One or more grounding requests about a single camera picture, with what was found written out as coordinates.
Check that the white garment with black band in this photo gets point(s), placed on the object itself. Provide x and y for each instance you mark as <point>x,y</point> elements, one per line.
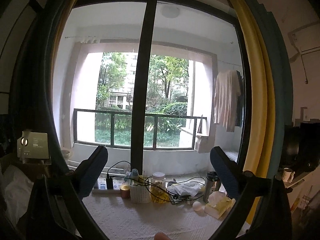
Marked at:
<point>17,192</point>

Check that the white power strip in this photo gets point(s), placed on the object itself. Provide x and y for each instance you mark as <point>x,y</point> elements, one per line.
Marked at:
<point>102,188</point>

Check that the hanging beige shirt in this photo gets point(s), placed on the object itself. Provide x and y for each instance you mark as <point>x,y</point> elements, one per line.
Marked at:
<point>226,100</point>

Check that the yellow tissue box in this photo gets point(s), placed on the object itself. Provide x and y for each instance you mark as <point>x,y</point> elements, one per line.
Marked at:
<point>220,206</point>

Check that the round ceiling lamp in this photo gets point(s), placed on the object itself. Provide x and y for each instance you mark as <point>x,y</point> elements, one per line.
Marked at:
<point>170,11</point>

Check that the black charger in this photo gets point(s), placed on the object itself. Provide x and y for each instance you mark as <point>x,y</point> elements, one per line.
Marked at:
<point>109,183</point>

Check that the grey projector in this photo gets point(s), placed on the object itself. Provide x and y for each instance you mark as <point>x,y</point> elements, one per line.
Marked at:
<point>37,145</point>

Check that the white side shelf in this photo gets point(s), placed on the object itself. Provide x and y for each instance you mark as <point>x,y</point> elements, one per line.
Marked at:
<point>300,180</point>

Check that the clear plastic jar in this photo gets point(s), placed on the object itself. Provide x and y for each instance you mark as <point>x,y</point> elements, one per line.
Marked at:
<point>158,177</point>

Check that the white basin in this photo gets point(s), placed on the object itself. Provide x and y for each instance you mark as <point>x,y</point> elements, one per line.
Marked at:
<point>67,152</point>

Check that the white textured tablecloth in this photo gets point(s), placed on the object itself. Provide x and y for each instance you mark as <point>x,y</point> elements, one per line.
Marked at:
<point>150,217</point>

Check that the yellow bag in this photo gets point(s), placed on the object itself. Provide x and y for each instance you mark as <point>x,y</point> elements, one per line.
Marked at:
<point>158,198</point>

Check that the white air conditioner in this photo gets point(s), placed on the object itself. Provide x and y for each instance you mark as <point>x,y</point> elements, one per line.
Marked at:
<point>307,37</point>

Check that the teal curtain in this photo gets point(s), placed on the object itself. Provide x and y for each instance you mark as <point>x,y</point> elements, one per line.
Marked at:
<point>282,92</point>

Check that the white plastic bag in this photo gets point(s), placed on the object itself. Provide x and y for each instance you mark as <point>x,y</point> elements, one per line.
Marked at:
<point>187,187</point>

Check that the dark green curtain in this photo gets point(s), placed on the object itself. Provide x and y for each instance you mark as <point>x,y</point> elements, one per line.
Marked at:
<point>32,92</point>

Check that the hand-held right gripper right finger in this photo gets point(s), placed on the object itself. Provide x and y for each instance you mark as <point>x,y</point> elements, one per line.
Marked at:
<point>225,172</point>

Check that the balcony railing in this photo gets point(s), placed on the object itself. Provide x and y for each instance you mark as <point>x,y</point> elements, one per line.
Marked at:
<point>111,130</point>

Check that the red tin can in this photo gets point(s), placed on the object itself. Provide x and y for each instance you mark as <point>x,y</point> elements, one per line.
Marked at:
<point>125,192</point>

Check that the steel thermos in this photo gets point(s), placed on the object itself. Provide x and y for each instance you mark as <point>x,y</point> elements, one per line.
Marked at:
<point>210,187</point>

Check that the black window frame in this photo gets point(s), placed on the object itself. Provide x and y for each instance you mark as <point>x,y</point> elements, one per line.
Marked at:
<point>141,80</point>

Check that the person's right hand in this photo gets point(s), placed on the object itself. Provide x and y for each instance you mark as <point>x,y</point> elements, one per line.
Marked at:
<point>162,237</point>

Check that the white mug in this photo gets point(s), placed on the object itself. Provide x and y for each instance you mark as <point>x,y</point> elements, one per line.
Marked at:
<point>287,174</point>

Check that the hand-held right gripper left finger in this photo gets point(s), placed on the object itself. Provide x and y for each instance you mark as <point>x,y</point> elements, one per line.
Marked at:
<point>93,172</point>

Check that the white ball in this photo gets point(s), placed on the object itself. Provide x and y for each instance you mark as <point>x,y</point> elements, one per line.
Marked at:
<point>198,207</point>

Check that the black monitor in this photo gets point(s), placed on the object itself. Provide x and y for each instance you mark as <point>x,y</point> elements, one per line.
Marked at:
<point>302,142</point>

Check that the white plastic basket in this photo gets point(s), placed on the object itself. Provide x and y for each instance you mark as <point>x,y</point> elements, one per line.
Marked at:
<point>140,193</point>

